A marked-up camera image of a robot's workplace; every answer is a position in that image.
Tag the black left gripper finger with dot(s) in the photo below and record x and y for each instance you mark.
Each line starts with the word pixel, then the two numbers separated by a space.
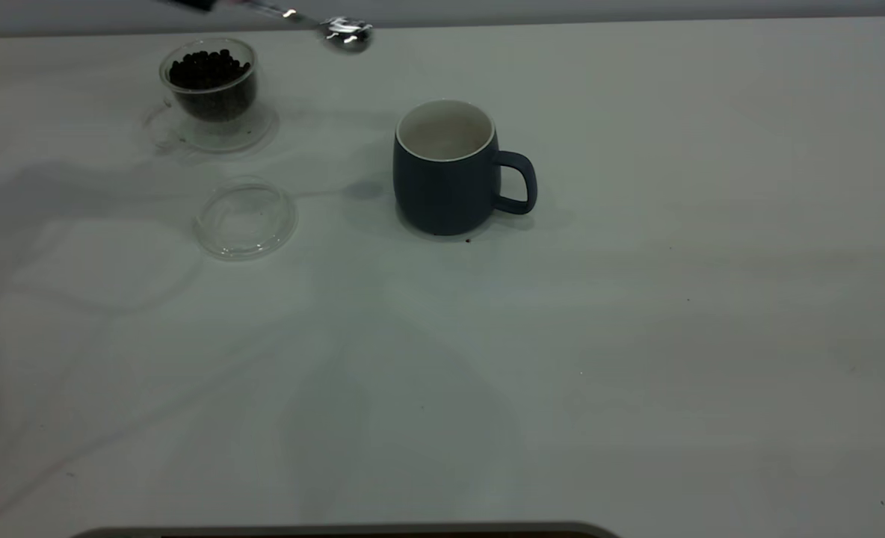
pixel 192 4

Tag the dark grey-blue ceramic mug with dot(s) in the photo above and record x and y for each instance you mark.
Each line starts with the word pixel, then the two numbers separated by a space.
pixel 446 194

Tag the dark coffee beans pile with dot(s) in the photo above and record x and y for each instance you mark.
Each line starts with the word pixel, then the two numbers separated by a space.
pixel 211 82

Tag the clear round glass saucer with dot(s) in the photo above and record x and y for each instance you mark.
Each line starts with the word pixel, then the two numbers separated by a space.
pixel 247 224

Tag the clear double-wall glass cup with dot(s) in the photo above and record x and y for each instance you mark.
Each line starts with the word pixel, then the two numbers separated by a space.
pixel 222 131

